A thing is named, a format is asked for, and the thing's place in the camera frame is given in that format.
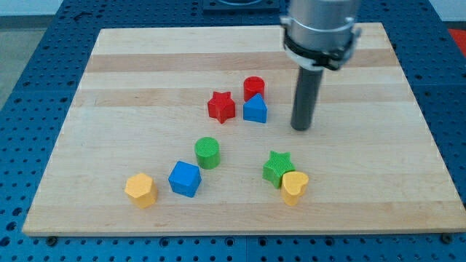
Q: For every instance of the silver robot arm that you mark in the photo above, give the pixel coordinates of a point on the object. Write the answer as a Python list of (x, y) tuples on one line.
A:
[(320, 33)]

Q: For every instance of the red star block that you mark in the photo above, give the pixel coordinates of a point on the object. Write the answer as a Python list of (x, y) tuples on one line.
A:
[(221, 106)]

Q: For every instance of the green star block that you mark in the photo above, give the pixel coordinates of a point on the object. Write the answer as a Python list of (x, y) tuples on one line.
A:
[(276, 166)]

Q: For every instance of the yellow heart block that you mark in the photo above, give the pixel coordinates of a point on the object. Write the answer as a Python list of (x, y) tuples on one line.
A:
[(294, 185)]

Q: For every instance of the blue triangle block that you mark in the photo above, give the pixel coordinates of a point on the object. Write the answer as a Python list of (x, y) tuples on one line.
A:
[(255, 109)]

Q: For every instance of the green cylinder block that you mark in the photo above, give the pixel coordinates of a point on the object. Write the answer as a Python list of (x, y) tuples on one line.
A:
[(207, 151)]

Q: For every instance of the red cylinder block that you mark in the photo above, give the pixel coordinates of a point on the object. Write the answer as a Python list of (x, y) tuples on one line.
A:
[(252, 86)]

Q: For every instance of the wooden board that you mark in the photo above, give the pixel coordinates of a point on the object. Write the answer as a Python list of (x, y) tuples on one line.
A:
[(186, 131)]

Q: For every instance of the blue cube block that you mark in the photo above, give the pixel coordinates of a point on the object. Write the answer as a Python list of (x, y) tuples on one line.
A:
[(185, 179)]

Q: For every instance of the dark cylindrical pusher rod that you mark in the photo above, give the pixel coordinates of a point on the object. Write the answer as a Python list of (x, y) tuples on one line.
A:
[(307, 88)]

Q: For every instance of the yellow hexagon block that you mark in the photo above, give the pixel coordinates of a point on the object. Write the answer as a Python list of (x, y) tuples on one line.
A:
[(141, 190)]

